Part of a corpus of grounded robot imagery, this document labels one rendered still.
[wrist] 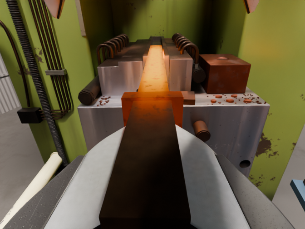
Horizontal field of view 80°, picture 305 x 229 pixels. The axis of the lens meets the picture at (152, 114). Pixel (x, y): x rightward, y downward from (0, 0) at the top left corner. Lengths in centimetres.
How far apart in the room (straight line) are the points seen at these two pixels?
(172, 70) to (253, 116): 19
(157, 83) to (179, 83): 23
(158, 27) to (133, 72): 49
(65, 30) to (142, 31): 39
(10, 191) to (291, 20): 178
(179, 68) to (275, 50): 31
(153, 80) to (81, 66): 41
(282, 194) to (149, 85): 148
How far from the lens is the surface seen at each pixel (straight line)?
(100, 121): 39
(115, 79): 41
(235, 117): 40
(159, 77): 20
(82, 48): 57
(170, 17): 87
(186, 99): 37
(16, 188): 174
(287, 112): 72
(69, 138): 72
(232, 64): 42
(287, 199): 158
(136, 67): 40
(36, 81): 63
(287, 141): 79
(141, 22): 87
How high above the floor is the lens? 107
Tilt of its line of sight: 28 degrees down
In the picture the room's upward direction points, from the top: 2 degrees counter-clockwise
